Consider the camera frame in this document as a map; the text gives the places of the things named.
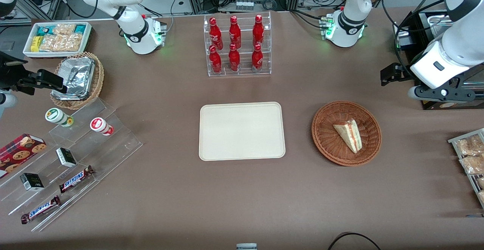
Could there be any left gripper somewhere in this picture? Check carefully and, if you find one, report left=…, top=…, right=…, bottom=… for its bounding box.
left=381, top=63, right=478, bottom=104

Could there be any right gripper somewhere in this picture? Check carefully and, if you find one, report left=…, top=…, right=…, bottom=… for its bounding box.
left=0, top=68, right=68, bottom=119

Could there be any triangular sandwich wedge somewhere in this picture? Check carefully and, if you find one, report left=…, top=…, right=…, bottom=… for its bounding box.
left=333, top=119, right=363, bottom=154

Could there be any wicker basket with foil containers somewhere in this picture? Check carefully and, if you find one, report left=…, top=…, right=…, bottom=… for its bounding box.
left=50, top=52, right=105, bottom=110

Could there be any tray of packaged snacks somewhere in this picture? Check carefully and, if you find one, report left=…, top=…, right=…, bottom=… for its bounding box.
left=448, top=128, right=484, bottom=210

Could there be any round brown wicker basket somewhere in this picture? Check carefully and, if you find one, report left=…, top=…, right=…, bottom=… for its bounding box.
left=311, top=100, right=382, bottom=167

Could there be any beige rectangular tray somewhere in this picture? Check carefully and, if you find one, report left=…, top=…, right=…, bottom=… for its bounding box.
left=199, top=101, right=286, bottom=162

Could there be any stack of foil containers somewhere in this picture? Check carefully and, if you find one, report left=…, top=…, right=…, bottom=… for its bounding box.
left=51, top=56, right=96, bottom=101

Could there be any white rectangular snack bin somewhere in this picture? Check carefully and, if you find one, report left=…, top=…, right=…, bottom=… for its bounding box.
left=23, top=22, right=93, bottom=59

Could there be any clear bag of crackers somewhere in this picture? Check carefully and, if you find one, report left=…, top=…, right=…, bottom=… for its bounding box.
left=39, top=34, right=83, bottom=53
left=52, top=23, right=77, bottom=36

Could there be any green lid yogurt cup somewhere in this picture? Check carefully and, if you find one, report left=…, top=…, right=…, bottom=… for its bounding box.
left=45, top=107, right=74, bottom=128

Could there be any red lid yogurt cup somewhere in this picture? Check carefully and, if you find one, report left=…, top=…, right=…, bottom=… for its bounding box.
left=90, top=117, right=114, bottom=136

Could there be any small black carton box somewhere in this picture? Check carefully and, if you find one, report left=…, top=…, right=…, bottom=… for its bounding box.
left=19, top=172, right=45, bottom=192
left=56, top=147, right=78, bottom=168

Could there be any red tartan cookie box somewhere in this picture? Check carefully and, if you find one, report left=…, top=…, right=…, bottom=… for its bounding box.
left=0, top=133, right=47, bottom=179

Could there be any clear acrylic stepped shelf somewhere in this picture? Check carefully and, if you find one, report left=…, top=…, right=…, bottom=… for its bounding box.
left=0, top=97, right=143, bottom=233

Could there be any Snickers chocolate bar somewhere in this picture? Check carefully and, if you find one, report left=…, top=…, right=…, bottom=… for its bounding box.
left=20, top=196, right=61, bottom=225
left=59, top=165, right=95, bottom=194

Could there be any red cola bottle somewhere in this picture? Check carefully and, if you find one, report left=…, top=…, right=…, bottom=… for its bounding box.
left=229, top=16, right=242, bottom=50
left=209, top=17, right=224, bottom=51
left=228, top=43, right=241, bottom=72
left=252, top=14, right=265, bottom=48
left=208, top=45, right=223, bottom=74
left=251, top=44, right=264, bottom=73

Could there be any clear acrylic bottle rack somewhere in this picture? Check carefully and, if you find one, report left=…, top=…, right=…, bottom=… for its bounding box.
left=203, top=11, right=272, bottom=78

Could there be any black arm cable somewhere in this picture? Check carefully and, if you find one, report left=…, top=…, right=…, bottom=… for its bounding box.
left=381, top=0, right=459, bottom=81

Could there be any black floor cable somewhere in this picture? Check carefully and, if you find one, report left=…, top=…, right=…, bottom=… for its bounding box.
left=327, top=232, right=383, bottom=250

